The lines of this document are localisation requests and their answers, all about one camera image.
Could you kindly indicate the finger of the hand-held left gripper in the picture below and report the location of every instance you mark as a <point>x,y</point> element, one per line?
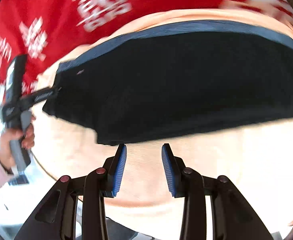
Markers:
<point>42,95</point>

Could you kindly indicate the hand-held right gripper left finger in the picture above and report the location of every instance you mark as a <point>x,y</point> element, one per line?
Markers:
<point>120,165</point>

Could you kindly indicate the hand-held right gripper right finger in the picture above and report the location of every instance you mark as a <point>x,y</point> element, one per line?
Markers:
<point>167,167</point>

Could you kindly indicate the black pants blue waistband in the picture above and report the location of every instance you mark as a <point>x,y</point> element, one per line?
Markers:
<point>161,85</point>

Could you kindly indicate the peach cushion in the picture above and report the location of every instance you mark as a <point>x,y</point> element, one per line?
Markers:
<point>211,160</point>

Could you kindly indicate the red printed blanket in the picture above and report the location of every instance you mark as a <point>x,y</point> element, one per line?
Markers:
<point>56,17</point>

